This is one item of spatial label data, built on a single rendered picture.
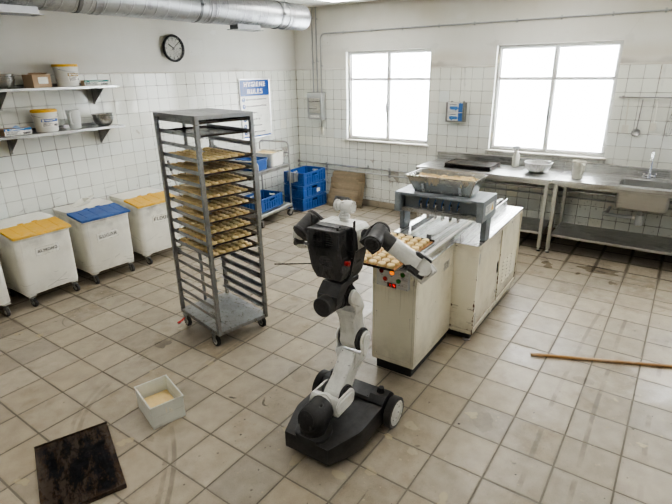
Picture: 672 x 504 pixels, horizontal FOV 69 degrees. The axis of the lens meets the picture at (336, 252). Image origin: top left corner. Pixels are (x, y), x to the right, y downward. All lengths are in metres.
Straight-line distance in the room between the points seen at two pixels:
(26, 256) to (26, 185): 0.93
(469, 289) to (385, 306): 0.79
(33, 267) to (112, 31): 2.76
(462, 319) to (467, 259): 0.52
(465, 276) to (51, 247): 3.86
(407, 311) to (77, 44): 4.53
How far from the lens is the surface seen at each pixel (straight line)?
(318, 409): 2.83
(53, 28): 6.15
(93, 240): 5.63
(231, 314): 4.31
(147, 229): 5.96
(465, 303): 4.01
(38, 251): 5.39
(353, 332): 2.91
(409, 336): 3.48
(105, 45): 6.41
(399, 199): 3.95
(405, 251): 2.50
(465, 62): 7.10
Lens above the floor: 2.10
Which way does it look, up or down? 21 degrees down
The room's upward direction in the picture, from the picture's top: 1 degrees counter-clockwise
